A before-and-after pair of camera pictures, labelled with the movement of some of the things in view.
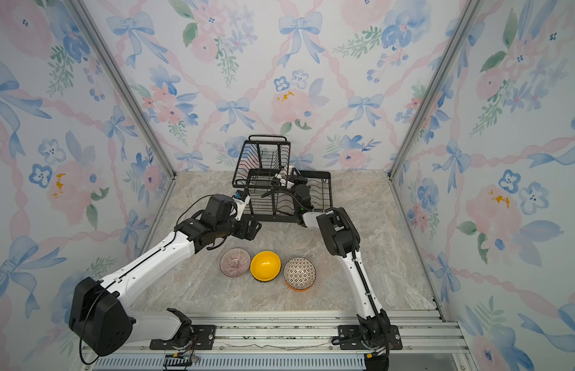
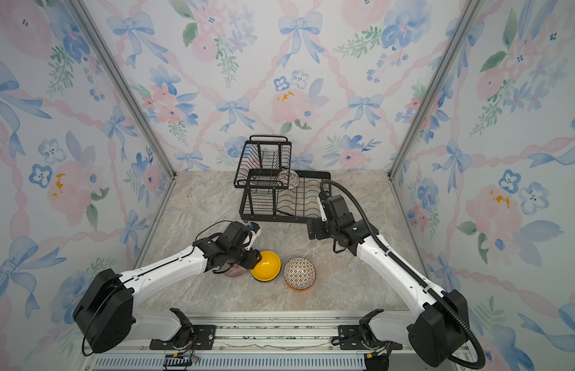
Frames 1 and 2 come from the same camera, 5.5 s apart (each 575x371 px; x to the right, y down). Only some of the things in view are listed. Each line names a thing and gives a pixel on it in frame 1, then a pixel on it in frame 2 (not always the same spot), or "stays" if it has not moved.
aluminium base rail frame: x=299 y=342 stays
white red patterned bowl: x=286 y=175 stays
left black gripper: x=244 y=233 → x=253 y=258
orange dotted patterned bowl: x=300 y=273 stays
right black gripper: x=299 y=181 → x=318 y=224
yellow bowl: x=265 y=266 stays
